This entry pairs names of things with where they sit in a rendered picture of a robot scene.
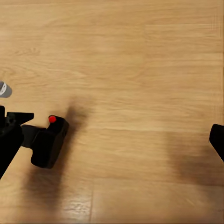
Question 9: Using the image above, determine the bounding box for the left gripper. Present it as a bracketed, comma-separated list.
[0, 106, 34, 129]

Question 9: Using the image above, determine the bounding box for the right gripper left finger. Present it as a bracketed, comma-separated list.
[0, 124, 24, 179]

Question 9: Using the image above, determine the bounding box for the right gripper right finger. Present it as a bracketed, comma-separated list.
[209, 124, 224, 161]

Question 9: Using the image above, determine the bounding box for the digital camera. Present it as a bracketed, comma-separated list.
[21, 115, 69, 169]

